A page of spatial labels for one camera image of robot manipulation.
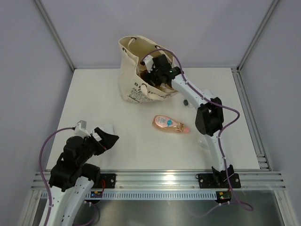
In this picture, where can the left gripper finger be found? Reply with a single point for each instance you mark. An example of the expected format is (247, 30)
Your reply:
(100, 135)
(108, 141)

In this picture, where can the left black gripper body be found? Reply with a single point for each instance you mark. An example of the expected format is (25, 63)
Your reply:
(91, 147)

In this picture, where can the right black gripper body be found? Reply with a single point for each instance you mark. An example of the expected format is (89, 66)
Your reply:
(154, 75)

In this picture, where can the pink baby oil bottle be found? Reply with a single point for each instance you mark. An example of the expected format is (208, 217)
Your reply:
(167, 124)

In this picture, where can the white rectangular bottle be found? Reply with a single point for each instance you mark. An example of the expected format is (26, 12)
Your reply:
(203, 143)

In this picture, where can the white bottle with dark cap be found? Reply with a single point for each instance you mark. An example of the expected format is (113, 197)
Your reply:
(188, 104)

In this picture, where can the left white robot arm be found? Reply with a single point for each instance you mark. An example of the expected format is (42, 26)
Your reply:
(73, 177)

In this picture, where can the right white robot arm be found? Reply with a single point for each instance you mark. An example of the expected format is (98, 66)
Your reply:
(209, 117)

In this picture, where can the cream canvas tote bag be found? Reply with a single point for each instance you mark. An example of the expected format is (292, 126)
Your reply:
(132, 87)

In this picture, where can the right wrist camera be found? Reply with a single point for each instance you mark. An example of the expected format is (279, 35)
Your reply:
(147, 62)

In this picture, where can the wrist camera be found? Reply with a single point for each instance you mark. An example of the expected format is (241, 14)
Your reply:
(147, 62)
(80, 129)

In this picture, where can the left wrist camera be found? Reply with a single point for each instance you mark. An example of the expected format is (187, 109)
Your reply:
(80, 129)

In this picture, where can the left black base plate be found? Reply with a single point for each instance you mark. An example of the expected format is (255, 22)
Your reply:
(106, 179)

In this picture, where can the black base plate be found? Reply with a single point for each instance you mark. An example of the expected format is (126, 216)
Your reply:
(106, 179)
(210, 181)

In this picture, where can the aluminium mounting rail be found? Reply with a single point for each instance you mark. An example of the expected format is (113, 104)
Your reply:
(187, 180)

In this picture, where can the white slotted cable duct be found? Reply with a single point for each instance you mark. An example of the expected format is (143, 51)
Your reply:
(153, 195)

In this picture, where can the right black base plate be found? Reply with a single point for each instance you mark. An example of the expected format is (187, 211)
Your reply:
(210, 181)

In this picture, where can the left aluminium frame post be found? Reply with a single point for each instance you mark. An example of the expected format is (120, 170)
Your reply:
(53, 32)

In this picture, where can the aluminium frame post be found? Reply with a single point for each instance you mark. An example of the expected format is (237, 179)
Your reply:
(53, 32)
(267, 16)

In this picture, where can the right aluminium frame post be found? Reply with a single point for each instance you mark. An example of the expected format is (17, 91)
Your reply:
(267, 16)

